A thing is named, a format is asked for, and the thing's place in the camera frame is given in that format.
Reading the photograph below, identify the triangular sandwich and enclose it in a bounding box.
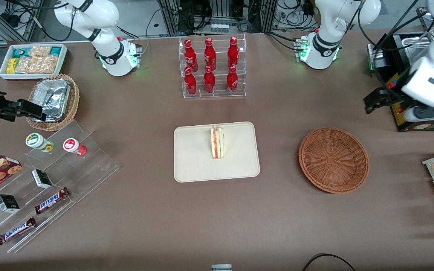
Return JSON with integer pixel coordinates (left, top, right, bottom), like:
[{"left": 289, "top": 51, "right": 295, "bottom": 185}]
[{"left": 210, "top": 125, "right": 225, "bottom": 160}]

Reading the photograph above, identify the aluminium foil container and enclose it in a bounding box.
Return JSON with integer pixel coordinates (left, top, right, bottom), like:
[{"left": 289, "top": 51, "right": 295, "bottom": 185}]
[{"left": 32, "top": 79, "right": 72, "bottom": 122}]

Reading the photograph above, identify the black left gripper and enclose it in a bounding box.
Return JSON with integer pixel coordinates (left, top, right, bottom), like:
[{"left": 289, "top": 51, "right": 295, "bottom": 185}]
[{"left": 364, "top": 81, "right": 410, "bottom": 114}]

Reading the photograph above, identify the clear acrylic bottle rack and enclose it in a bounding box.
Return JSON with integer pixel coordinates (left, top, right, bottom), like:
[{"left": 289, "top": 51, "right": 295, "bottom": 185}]
[{"left": 179, "top": 33, "right": 247, "bottom": 99}]

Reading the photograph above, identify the black food warmer machine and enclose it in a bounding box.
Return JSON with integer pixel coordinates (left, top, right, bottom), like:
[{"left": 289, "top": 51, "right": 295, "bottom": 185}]
[{"left": 368, "top": 6, "right": 434, "bottom": 132}]

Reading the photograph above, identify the steel warmer pan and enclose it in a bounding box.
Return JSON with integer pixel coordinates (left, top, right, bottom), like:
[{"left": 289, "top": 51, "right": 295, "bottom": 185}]
[{"left": 402, "top": 35, "right": 433, "bottom": 65}]

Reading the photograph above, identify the red cola bottle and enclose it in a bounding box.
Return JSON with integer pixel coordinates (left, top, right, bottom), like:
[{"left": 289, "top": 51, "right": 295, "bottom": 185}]
[
  {"left": 184, "top": 39, "right": 198, "bottom": 71},
  {"left": 227, "top": 37, "right": 240, "bottom": 69},
  {"left": 226, "top": 65, "right": 239, "bottom": 95},
  {"left": 203, "top": 65, "right": 216, "bottom": 94},
  {"left": 184, "top": 67, "right": 198, "bottom": 96},
  {"left": 204, "top": 38, "right": 217, "bottom": 70}
]

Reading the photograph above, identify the green lid cup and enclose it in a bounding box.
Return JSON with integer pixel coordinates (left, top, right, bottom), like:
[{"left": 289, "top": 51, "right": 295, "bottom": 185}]
[{"left": 25, "top": 132, "right": 55, "bottom": 153}]

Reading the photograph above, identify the red lid cup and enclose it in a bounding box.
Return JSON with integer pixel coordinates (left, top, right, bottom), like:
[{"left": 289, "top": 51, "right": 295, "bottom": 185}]
[{"left": 63, "top": 138, "right": 88, "bottom": 157}]

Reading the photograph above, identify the Snickers bar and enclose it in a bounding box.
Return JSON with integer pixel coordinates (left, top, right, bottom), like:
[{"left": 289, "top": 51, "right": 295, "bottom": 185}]
[
  {"left": 34, "top": 187, "right": 71, "bottom": 215},
  {"left": 0, "top": 216, "right": 37, "bottom": 246}
]

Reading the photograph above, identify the beige rectangular tray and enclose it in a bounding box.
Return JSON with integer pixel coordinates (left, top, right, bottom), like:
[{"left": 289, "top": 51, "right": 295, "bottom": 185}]
[{"left": 174, "top": 121, "right": 261, "bottom": 183}]

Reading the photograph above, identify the clear acrylic stepped display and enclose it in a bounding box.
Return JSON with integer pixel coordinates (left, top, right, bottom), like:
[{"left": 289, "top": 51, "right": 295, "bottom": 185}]
[{"left": 0, "top": 120, "right": 120, "bottom": 254}]

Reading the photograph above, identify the black cable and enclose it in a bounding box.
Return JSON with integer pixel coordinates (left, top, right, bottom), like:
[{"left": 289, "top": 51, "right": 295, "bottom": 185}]
[{"left": 302, "top": 253, "right": 357, "bottom": 271}]

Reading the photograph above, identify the round brown wicker basket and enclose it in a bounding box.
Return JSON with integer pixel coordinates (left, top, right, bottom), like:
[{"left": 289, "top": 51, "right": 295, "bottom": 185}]
[{"left": 298, "top": 127, "right": 370, "bottom": 195}]

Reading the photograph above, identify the light wicker basket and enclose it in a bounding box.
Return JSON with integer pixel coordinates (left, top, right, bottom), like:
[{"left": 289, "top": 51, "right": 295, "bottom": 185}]
[{"left": 26, "top": 74, "right": 80, "bottom": 132}]

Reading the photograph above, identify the white plastic snack bin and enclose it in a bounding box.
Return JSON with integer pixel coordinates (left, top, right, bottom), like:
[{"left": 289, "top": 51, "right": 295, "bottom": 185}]
[{"left": 0, "top": 44, "right": 69, "bottom": 82}]

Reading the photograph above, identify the small black box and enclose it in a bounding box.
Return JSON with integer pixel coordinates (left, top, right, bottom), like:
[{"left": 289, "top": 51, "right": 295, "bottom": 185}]
[
  {"left": 31, "top": 169, "right": 53, "bottom": 190},
  {"left": 0, "top": 194, "right": 21, "bottom": 213}
]

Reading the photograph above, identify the large clear cracker bag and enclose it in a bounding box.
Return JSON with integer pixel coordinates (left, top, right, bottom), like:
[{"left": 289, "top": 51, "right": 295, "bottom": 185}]
[{"left": 15, "top": 55, "right": 59, "bottom": 74}]

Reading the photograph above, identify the aluminium frame rack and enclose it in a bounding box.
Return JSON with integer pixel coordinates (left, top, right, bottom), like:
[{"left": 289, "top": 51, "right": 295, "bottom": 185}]
[{"left": 158, "top": 0, "right": 278, "bottom": 37}]

